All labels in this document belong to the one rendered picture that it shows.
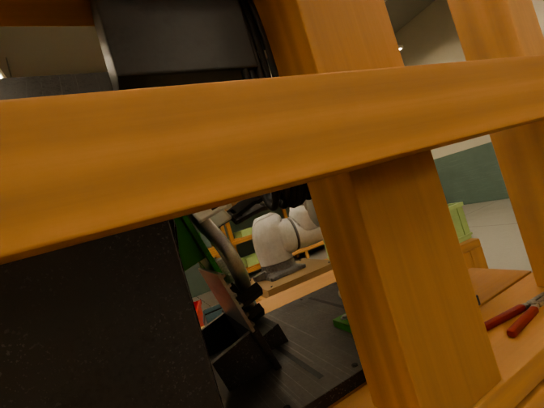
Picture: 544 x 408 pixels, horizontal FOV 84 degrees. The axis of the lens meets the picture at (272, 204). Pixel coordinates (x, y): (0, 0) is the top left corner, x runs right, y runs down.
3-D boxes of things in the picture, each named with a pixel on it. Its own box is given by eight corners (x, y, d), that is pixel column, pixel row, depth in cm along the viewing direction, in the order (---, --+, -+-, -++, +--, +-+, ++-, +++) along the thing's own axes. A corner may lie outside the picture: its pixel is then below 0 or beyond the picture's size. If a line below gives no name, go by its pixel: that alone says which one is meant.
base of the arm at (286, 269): (247, 282, 139) (244, 271, 139) (286, 265, 150) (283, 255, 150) (265, 285, 123) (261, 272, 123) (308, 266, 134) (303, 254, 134)
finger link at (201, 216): (229, 206, 62) (228, 204, 62) (199, 223, 59) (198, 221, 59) (221, 199, 64) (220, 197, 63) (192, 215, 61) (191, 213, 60)
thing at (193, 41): (121, 121, 43) (93, 22, 44) (232, 108, 50) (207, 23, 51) (116, 76, 32) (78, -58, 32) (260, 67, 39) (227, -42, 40)
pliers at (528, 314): (515, 339, 46) (512, 331, 46) (480, 330, 50) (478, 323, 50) (567, 299, 52) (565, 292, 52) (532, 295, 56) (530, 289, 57)
